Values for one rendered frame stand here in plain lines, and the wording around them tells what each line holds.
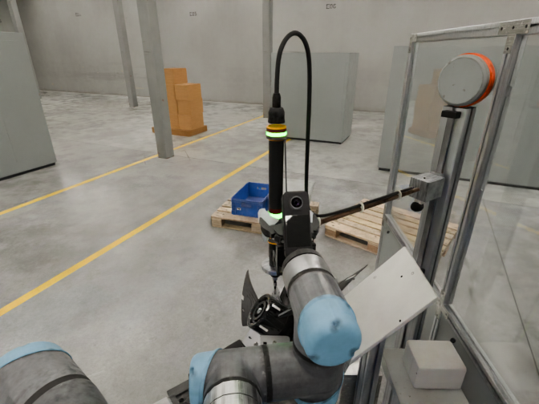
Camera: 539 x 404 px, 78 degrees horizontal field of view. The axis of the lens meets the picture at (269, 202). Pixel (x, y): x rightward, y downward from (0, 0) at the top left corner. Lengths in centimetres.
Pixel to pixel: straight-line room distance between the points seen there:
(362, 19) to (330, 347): 1271
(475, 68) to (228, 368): 106
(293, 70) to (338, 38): 518
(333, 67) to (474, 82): 673
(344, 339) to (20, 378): 49
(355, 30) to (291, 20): 234
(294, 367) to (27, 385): 40
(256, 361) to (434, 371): 98
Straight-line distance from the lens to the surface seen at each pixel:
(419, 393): 147
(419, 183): 122
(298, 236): 56
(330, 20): 1322
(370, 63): 1289
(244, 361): 51
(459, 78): 125
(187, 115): 897
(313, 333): 43
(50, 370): 68
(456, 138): 126
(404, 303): 109
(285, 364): 51
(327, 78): 791
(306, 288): 47
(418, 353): 143
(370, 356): 127
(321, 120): 805
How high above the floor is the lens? 196
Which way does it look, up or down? 24 degrees down
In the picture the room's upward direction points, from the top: straight up
